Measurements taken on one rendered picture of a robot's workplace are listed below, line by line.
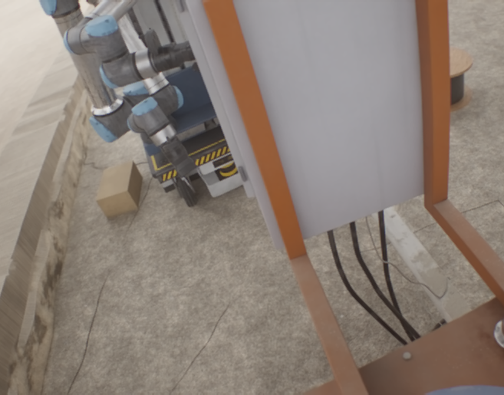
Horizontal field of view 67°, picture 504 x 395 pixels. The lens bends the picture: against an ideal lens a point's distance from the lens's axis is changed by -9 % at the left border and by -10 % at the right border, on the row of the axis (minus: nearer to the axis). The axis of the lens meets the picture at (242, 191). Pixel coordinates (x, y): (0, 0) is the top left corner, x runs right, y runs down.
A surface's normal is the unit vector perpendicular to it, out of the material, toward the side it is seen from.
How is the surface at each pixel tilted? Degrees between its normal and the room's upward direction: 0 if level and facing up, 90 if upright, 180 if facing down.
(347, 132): 90
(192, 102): 90
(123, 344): 0
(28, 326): 30
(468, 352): 0
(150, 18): 90
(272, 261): 0
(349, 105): 90
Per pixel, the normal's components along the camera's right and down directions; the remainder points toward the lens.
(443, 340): -0.28, -0.74
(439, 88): 0.19, 0.58
